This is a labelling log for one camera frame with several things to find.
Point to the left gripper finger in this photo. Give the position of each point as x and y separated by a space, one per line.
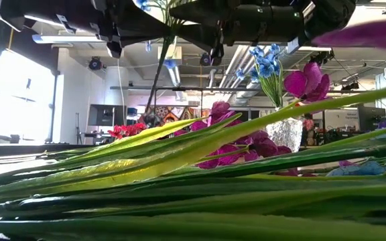
136 18
136 36

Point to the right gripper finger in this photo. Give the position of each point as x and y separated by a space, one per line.
203 13
206 35

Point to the red artificial flower bunch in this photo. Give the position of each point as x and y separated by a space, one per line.
126 130

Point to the magenta artificial flower bunch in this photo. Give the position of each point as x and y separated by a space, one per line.
233 150

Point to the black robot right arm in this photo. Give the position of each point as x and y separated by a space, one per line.
333 13

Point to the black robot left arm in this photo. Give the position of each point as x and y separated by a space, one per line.
45 8

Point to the clear cut glass vase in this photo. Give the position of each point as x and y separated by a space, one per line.
285 134

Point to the black ceiling speaker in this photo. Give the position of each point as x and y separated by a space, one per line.
95 63
205 60

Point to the silver ceiling ducts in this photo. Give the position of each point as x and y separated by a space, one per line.
238 67

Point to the long ceiling light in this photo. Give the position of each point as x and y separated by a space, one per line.
65 39

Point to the black monitor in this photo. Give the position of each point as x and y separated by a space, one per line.
106 115
370 118

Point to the colourful patterned quilt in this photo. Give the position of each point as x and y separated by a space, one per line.
169 115

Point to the ceiling track fixture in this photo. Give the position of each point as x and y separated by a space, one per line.
380 4

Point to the bright window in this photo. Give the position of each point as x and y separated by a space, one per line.
18 100

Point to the white ceiling duct box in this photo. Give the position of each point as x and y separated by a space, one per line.
178 53

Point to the black overhead rail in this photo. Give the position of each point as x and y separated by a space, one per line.
139 88

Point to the black aluminium table frame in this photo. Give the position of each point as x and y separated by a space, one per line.
29 150

